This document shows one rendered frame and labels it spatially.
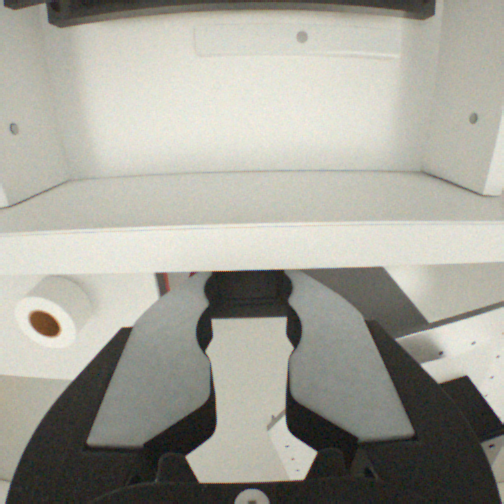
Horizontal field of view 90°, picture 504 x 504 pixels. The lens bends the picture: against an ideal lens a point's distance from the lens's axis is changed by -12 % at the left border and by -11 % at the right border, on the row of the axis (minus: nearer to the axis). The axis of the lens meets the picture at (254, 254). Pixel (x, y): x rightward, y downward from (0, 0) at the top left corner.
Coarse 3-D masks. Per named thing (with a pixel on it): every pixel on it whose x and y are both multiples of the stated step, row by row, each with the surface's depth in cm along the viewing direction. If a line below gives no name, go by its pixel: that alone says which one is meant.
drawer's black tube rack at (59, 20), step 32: (64, 0) 11; (96, 0) 11; (128, 0) 10; (160, 0) 11; (192, 0) 11; (224, 0) 11; (256, 0) 11; (288, 0) 11; (320, 0) 11; (352, 0) 11; (384, 0) 11; (416, 0) 11
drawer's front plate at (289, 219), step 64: (64, 192) 14; (128, 192) 14; (192, 192) 13; (256, 192) 13; (320, 192) 13; (384, 192) 13; (448, 192) 13; (0, 256) 9; (64, 256) 10; (128, 256) 10; (192, 256) 10; (256, 256) 10; (320, 256) 10; (384, 256) 10; (448, 256) 10
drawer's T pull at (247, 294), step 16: (224, 272) 12; (240, 272) 12; (256, 272) 12; (272, 272) 12; (224, 288) 12; (240, 288) 12; (256, 288) 12; (272, 288) 12; (224, 304) 13; (240, 304) 13; (256, 304) 13; (272, 304) 13
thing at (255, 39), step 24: (216, 24) 13; (240, 24) 13; (264, 24) 13; (288, 24) 13; (312, 24) 13; (216, 48) 13; (240, 48) 13; (264, 48) 13; (288, 48) 13; (312, 48) 13; (336, 48) 13; (360, 48) 13; (384, 48) 13
